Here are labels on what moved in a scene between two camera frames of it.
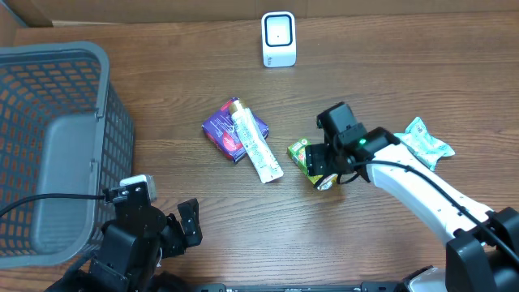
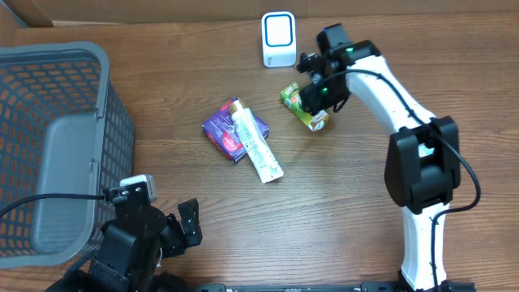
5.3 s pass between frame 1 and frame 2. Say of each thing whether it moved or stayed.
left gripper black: stayed
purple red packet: stayed
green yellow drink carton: moved
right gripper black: moved
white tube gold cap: stayed
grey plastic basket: stayed
